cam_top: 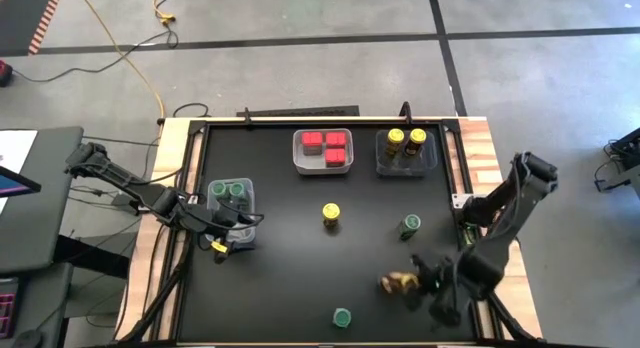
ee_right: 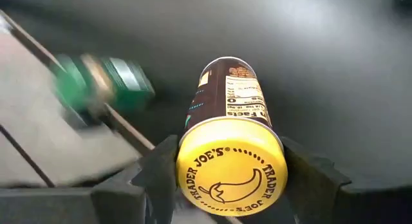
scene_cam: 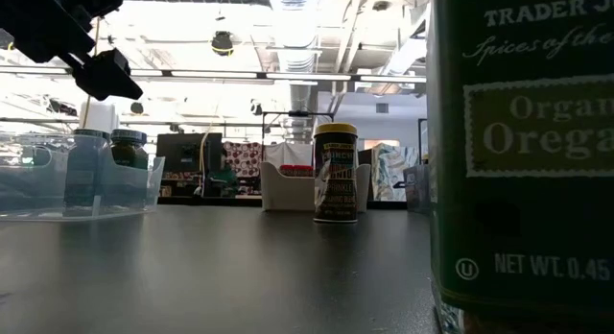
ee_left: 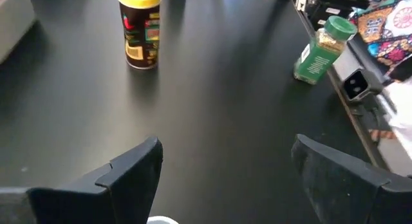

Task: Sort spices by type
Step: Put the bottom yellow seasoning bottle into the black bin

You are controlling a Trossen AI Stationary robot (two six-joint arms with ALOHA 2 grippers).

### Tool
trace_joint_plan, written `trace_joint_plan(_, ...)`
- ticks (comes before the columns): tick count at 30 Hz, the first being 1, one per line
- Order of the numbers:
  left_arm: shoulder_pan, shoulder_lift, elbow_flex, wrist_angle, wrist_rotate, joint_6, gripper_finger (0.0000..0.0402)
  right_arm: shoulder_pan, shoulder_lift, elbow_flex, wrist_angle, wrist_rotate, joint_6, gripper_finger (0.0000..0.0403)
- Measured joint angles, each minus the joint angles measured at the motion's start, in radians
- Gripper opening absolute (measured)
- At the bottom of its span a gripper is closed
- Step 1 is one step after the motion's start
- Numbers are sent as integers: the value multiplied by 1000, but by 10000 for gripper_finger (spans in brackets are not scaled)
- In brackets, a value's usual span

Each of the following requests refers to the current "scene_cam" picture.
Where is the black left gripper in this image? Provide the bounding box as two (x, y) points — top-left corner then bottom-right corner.
(0, 0), (144, 103)

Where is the red white patterned cloth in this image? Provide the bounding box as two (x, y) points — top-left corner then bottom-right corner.
(223, 140), (264, 179)

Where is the clear plastic bin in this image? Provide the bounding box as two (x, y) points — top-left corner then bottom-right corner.
(402, 163), (432, 215)
(0, 131), (166, 224)

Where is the white round container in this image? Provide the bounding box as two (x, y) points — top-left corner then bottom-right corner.
(79, 101), (120, 133)

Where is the black monitor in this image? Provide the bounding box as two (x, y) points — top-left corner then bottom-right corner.
(155, 131), (224, 175)

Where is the red-lid smoked paprika tin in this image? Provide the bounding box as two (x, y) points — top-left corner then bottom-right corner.
(279, 164), (315, 178)

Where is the white plastic bin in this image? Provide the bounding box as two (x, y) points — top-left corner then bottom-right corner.
(260, 160), (372, 213)

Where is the teal patterned cloth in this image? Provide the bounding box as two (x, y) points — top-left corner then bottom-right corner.
(371, 142), (421, 203)

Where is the yellow-lid brown spice can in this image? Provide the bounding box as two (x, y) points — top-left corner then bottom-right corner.
(312, 122), (360, 225)

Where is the black round ceiling lamp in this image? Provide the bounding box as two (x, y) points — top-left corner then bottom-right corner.
(210, 30), (235, 57)

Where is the green-lid oregano jar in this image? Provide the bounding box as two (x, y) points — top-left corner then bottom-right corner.
(425, 0), (614, 334)
(109, 129), (150, 210)
(63, 128), (111, 218)

